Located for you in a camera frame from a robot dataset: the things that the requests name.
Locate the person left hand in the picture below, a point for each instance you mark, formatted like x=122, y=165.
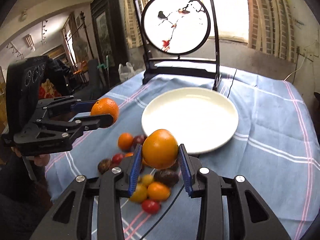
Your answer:
x=41, y=160

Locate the checkered curtain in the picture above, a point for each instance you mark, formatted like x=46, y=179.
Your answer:
x=132, y=33
x=271, y=28

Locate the red cherry tomato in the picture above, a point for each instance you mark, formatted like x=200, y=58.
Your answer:
x=117, y=158
x=150, y=206

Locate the big orange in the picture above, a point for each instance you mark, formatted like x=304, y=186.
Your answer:
x=160, y=149

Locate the brown water chestnut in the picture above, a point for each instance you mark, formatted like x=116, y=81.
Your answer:
x=104, y=165

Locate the left checkered curtain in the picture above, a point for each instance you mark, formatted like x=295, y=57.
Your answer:
x=132, y=33

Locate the right checkered curtain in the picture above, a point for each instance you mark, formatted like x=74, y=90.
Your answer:
x=271, y=28

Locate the orange cherry tomato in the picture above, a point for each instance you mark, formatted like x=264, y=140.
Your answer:
x=158, y=191

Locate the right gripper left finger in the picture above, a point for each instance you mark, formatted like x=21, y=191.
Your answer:
x=70, y=217

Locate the dark purple plum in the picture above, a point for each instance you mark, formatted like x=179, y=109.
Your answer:
x=139, y=139

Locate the dark framed painting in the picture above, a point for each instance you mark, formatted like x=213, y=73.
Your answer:
x=109, y=37

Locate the large orange mandarin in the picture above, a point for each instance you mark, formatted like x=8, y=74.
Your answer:
x=106, y=106

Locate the yellow green small fruit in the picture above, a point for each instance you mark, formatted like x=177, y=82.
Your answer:
x=140, y=194

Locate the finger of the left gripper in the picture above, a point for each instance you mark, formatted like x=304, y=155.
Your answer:
x=64, y=105
x=53, y=128

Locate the white ceramic plate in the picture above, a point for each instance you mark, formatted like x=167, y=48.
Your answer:
x=199, y=118

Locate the small orange kumquat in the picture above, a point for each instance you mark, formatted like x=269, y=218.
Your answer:
x=125, y=141

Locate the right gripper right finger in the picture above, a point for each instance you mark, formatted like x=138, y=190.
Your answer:
x=249, y=215

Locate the white plastic bag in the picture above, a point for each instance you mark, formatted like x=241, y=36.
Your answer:
x=126, y=71

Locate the bird painting screen stand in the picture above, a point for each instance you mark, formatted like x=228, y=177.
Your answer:
x=179, y=37

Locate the brown wrinkled date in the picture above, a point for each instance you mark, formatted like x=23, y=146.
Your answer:
x=167, y=177

